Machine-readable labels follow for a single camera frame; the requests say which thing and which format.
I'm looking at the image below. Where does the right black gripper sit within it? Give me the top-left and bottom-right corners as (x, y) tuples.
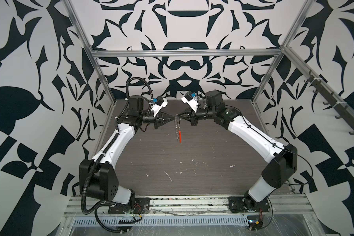
(178, 106), (217, 126)

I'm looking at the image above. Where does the large keyring with red handle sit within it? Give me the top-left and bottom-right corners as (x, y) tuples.
(175, 115), (182, 143)

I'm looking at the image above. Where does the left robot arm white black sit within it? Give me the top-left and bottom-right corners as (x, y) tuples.
(79, 95), (175, 209)

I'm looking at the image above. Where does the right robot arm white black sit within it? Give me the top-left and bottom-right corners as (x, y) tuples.
(178, 91), (298, 210)

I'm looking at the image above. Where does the small green-lit circuit board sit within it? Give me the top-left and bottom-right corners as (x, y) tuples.
(247, 215), (263, 232)

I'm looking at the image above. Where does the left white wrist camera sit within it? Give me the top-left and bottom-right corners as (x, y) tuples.
(151, 96), (168, 117)

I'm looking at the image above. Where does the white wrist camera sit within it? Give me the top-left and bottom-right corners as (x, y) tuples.
(151, 96), (168, 117)
(181, 91), (199, 113)

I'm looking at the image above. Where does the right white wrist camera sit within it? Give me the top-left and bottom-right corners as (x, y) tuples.
(181, 91), (199, 113)

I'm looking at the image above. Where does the aluminium frame back crossbar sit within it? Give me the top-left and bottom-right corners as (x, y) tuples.
(91, 49), (281, 58)

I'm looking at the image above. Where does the left black corrugated cable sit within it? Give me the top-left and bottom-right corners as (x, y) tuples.
(80, 76), (154, 234)

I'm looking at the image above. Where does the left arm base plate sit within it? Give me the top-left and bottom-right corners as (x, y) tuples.
(108, 197), (150, 214)

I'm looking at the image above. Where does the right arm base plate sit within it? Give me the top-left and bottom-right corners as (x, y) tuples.
(228, 196), (270, 213)

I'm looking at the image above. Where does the white slotted cable duct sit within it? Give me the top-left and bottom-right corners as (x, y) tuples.
(73, 216), (250, 227)

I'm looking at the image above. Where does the aluminium frame front rail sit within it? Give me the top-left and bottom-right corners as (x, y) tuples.
(63, 193), (315, 217)

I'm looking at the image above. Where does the grey wall hook rack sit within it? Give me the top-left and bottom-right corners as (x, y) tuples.
(303, 70), (354, 135)

